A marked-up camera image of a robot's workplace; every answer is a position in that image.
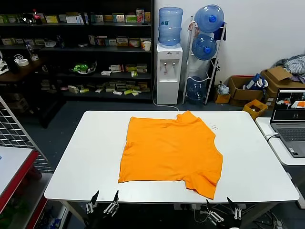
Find yellow plastic bin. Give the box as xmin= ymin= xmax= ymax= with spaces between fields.
xmin=242 ymin=99 xmax=269 ymax=120

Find white work table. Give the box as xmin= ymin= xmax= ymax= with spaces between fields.
xmin=44 ymin=110 xmax=300 ymax=229

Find small open cardboard box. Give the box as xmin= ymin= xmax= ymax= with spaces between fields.
xmin=213 ymin=84 xmax=232 ymax=104

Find pile of grey blue clothes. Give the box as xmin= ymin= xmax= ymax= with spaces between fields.
xmin=274 ymin=54 xmax=305 ymax=84

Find clear plastic water bottle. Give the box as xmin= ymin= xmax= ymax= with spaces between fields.
xmin=25 ymin=42 xmax=39 ymax=62

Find white dispenser power cord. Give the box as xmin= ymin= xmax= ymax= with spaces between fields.
xmin=152 ymin=78 xmax=180 ymax=112

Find white tape roll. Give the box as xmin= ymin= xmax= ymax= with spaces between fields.
xmin=13 ymin=54 xmax=30 ymax=67

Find cardboard box with raised flap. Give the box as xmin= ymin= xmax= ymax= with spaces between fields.
xmin=261 ymin=66 xmax=305 ymax=105

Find grey crumpled plastic bag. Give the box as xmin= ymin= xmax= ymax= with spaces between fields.
xmin=215 ymin=81 xmax=230 ymax=95

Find white wire grid panel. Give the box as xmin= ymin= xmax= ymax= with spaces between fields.
xmin=0 ymin=95 xmax=48 ymax=165

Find grey open laptop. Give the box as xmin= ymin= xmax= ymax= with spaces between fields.
xmin=270 ymin=88 xmax=305 ymax=158

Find black shelving unit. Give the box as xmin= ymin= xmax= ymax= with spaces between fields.
xmin=0 ymin=0 xmax=155 ymax=104

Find shiny metal bowl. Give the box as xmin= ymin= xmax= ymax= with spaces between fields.
xmin=21 ymin=13 xmax=36 ymax=24

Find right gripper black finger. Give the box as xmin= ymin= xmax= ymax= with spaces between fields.
xmin=226 ymin=196 xmax=243 ymax=219
xmin=205 ymin=198 xmax=224 ymax=222

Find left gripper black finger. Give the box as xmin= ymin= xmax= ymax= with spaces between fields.
xmin=103 ymin=189 xmax=120 ymax=214
xmin=86 ymin=190 xmax=100 ymax=214

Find red edged white cart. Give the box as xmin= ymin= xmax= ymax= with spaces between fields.
xmin=0 ymin=146 xmax=48 ymax=229

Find black tripod stand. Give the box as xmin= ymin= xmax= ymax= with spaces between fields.
xmin=209 ymin=57 xmax=221 ymax=96

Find white power strip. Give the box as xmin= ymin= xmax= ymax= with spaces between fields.
xmin=173 ymin=203 xmax=210 ymax=212

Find orange t-shirt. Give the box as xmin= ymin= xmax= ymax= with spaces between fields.
xmin=118 ymin=110 xmax=224 ymax=200

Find orange yellow medicine box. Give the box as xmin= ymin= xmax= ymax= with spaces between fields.
xmin=116 ymin=36 xmax=130 ymax=47

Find blue white shopping bag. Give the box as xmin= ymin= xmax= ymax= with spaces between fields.
xmin=245 ymin=73 xmax=269 ymax=90

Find white metal jug rack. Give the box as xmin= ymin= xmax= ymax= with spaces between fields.
xmin=182 ymin=16 xmax=227 ymax=105

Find white side table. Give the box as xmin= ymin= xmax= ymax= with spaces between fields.
xmin=255 ymin=116 xmax=305 ymax=208

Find green snack bags in wrap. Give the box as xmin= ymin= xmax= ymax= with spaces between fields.
xmin=69 ymin=61 xmax=98 ymax=75

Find brown wooden table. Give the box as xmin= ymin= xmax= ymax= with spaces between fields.
xmin=0 ymin=56 xmax=62 ymax=129

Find large open cardboard box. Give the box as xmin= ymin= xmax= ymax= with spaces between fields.
xmin=227 ymin=75 xmax=266 ymax=107

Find cola bottle red cap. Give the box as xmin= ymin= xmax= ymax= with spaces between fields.
xmin=32 ymin=9 xmax=43 ymax=25

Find tilted blue water jug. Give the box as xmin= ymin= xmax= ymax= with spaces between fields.
xmin=191 ymin=33 xmax=218 ymax=61
xmin=186 ymin=76 xmax=208 ymax=101
xmin=194 ymin=4 xmax=225 ymax=33

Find upright blue water jug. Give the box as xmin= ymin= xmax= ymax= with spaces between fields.
xmin=158 ymin=7 xmax=184 ymax=47

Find white water dispenser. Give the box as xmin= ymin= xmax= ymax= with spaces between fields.
xmin=156 ymin=43 xmax=183 ymax=105

